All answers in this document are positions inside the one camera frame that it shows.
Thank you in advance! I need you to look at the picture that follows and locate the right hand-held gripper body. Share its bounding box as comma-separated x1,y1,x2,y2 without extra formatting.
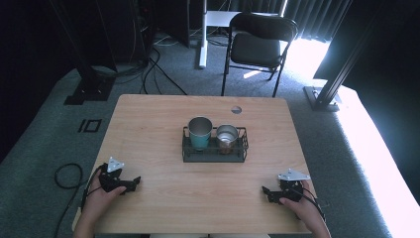
272,168,312,204

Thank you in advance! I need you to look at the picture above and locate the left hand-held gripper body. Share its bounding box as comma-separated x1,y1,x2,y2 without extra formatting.
97,156,135,195

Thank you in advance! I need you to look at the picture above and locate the black wire basket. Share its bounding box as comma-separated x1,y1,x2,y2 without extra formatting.
181,126,250,164

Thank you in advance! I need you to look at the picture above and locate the brown metal cup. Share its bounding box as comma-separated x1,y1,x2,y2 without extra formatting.
215,124,240,156

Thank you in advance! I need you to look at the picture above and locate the teal metal cup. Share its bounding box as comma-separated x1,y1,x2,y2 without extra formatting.
187,116,214,152

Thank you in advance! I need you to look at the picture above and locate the person's right hand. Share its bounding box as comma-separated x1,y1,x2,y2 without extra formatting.
278,179,323,226

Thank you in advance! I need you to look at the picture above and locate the person's left hand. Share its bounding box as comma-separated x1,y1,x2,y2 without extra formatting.
79,170,128,223

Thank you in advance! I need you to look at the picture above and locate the black metal stand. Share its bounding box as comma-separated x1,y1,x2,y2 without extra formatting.
49,0,117,106
303,0,385,113

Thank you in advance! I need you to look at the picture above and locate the black folding chair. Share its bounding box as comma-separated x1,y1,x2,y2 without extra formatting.
220,12,299,99

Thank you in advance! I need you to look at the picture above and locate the dark cabinet panel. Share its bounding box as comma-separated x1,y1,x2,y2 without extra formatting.
153,0,191,50

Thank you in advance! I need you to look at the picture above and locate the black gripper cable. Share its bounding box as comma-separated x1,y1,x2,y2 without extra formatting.
52,162,103,238
290,186,329,224

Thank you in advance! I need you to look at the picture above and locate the bundle of floor cables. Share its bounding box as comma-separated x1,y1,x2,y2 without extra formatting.
90,0,189,97

